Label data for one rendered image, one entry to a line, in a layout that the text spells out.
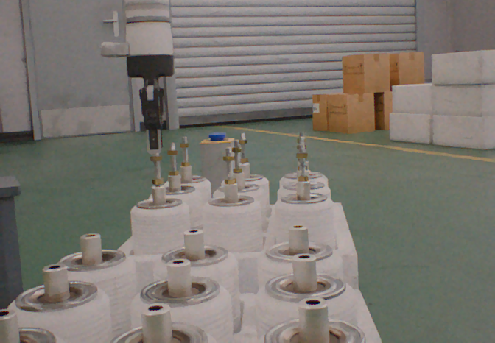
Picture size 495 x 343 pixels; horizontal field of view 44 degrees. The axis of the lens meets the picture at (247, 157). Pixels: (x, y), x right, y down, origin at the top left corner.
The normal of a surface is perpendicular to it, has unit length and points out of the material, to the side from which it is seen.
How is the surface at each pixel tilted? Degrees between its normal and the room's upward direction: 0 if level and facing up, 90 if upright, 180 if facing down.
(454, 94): 90
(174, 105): 90
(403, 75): 90
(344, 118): 90
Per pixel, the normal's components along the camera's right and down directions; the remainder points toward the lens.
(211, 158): -0.09, 0.13
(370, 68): 0.43, 0.09
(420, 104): -0.90, 0.10
